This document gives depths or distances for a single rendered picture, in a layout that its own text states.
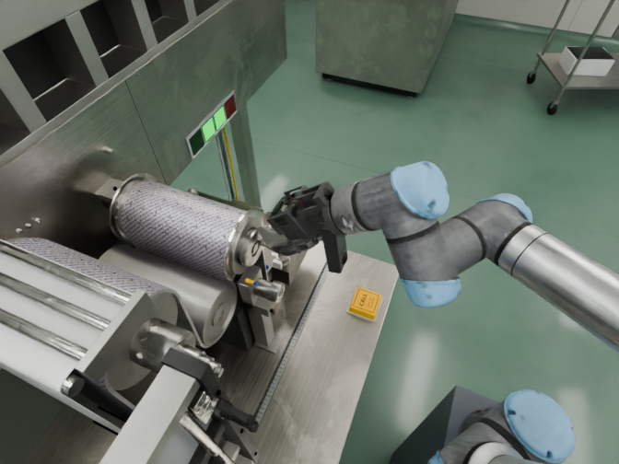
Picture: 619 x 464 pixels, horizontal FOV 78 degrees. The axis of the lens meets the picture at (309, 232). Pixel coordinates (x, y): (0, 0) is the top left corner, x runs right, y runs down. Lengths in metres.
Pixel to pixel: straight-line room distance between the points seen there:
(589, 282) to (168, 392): 0.49
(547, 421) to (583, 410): 1.43
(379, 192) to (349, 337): 0.59
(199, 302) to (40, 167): 0.35
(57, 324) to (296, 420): 0.59
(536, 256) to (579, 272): 0.05
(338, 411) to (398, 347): 1.11
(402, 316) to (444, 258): 1.59
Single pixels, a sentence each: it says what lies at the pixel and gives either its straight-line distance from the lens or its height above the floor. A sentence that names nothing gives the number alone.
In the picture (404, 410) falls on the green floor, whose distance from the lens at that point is 1.94.
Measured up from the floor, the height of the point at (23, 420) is 0.99.
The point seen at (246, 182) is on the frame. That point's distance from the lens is 1.90.
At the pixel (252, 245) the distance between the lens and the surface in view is 0.72.
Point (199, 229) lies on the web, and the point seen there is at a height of 1.30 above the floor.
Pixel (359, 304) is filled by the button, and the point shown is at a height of 0.92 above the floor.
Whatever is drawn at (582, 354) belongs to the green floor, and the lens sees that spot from 2.39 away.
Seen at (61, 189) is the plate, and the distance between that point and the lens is 0.84.
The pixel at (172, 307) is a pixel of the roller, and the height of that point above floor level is 1.33.
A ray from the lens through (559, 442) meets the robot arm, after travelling 0.83.
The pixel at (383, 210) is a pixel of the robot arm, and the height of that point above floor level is 1.47.
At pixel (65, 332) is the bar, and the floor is 1.44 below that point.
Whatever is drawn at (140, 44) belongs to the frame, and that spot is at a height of 1.47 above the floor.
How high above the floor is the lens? 1.84
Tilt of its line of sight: 51 degrees down
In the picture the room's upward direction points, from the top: straight up
